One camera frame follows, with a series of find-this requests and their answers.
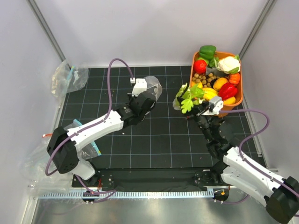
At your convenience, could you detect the orange plastic bin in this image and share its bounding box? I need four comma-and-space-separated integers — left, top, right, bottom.
189, 51, 243, 111

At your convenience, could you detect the clear bag orange zipper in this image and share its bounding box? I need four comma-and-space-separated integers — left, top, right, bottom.
21, 134, 72, 197

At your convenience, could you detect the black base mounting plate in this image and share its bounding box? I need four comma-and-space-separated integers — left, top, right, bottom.
84, 167, 228, 192

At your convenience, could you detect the green bell pepper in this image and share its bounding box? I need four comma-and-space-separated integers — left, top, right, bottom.
199, 45, 217, 60

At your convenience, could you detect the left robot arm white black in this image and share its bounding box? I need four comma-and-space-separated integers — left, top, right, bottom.
45, 91, 156, 187

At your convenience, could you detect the red bell pepper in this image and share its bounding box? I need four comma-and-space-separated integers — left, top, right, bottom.
219, 83, 238, 100

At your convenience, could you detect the white cauliflower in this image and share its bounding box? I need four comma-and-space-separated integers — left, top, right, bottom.
217, 56, 241, 74

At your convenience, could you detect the yellow banana bunch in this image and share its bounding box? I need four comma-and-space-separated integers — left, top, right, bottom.
202, 87, 218, 101

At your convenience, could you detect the clear polka dot zip bag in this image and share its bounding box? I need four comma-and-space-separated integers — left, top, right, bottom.
144, 76, 163, 101

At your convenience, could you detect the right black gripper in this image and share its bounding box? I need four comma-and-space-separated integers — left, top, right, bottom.
178, 94, 215, 141

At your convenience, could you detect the yellow orange mango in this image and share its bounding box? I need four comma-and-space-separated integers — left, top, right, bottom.
213, 77, 228, 91

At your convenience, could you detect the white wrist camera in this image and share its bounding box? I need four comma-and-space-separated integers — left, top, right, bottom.
131, 78, 147, 97
202, 96, 224, 116

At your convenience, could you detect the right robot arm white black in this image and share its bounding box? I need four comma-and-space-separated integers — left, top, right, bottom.
186, 103, 299, 224

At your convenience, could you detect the small orange pumpkin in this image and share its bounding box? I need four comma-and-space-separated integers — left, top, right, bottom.
228, 73, 241, 85

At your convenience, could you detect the red tomato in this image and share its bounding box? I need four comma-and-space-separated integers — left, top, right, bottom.
193, 59, 207, 74

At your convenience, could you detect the slotted cable duct rail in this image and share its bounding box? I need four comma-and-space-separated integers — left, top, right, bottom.
38, 189, 214, 199

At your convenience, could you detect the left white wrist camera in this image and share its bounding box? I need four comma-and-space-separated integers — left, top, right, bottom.
131, 78, 147, 97

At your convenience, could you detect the green celery stalk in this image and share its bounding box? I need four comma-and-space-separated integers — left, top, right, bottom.
172, 83, 205, 114

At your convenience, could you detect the yellow lemon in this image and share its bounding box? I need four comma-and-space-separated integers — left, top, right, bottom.
223, 97, 236, 105

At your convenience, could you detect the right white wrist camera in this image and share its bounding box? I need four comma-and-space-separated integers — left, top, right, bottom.
202, 96, 224, 116

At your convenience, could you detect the clear bag blue zipper back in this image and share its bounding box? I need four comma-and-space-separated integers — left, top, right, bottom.
51, 60, 89, 100

